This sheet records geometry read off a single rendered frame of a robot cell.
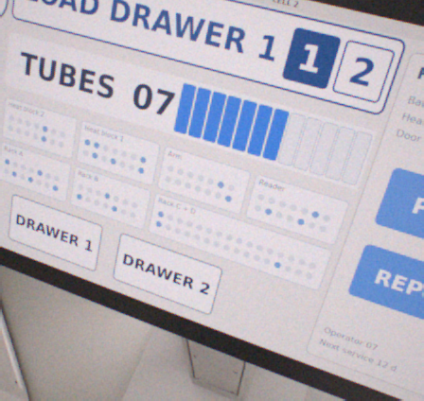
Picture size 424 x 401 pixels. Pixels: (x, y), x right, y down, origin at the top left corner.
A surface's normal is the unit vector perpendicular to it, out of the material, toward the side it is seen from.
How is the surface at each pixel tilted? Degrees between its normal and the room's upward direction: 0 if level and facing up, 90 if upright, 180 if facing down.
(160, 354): 5
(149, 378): 5
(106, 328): 0
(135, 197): 50
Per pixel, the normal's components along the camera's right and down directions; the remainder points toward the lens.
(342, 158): -0.28, 0.25
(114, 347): 0.00, -0.55
